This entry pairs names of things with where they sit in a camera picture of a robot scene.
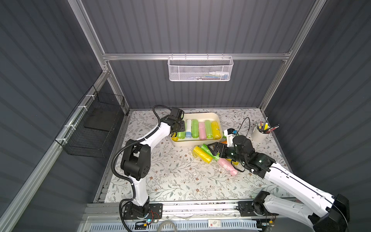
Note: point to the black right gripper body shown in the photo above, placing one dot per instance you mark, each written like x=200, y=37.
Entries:
x=219, y=149

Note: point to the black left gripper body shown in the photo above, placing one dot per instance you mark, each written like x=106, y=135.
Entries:
x=179, y=126

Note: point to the light green trash bag roll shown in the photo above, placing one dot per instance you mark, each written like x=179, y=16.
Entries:
x=208, y=129
x=194, y=128
x=181, y=135

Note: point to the pink trash bag roll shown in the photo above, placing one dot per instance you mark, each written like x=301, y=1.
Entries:
x=202, y=133
x=227, y=166

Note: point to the white blue trash bag roll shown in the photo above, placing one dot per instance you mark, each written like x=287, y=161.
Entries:
x=188, y=128

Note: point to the yellow trash bag roll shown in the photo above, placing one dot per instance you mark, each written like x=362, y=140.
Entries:
x=216, y=130
x=200, y=153
x=233, y=162
x=174, y=137

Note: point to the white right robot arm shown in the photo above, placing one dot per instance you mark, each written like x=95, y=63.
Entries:
x=317, y=209

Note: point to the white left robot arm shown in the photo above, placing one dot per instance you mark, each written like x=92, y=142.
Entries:
x=132, y=162

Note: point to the green labelled trash bag roll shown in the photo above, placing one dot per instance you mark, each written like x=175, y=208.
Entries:
x=206, y=149

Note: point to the cream storage box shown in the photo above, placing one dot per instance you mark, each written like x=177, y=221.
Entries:
x=201, y=117

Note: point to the white pen cup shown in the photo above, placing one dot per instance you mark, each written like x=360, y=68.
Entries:
x=262, y=130

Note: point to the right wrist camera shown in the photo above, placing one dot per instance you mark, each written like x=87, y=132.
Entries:
x=230, y=134

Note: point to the white wire wall basket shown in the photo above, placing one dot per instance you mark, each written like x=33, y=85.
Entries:
x=200, y=68

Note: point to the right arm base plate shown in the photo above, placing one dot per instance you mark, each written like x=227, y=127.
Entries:
x=254, y=207

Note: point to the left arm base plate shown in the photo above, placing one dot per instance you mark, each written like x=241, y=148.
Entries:
x=148, y=211

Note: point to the black wire side basket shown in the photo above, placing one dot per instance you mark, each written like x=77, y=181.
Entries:
x=93, y=132

